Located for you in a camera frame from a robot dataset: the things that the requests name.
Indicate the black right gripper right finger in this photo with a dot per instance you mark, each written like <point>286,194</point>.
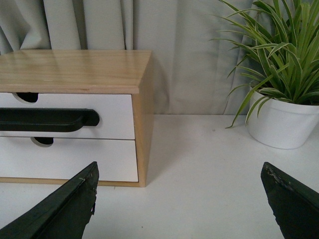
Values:
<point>294,205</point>

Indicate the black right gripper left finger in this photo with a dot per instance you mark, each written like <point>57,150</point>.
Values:
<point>63,214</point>

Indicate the black drawer handle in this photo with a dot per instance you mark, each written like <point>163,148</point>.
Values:
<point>47,120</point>

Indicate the wooden drawer cabinet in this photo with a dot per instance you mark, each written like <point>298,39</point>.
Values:
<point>29,73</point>

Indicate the white plant pot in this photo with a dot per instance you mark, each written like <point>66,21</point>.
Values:
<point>279,124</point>

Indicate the green spider plant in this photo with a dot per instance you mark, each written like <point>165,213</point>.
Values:
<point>284,43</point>

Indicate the grey curtain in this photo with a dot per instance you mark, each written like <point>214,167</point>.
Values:
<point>191,42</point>

